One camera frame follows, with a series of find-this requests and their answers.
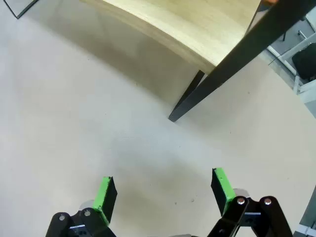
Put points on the right gripper green-padded right finger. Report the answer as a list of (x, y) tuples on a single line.
[(224, 187)]

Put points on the wooden shelf with black legs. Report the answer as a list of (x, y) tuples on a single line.
[(197, 27)]

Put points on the right gripper green-padded left finger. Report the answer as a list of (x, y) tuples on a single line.
[(100, 197)]

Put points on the black office chair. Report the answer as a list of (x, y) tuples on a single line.
[(304, 61)]

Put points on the white metal frame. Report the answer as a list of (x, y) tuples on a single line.
[(287, 55)]

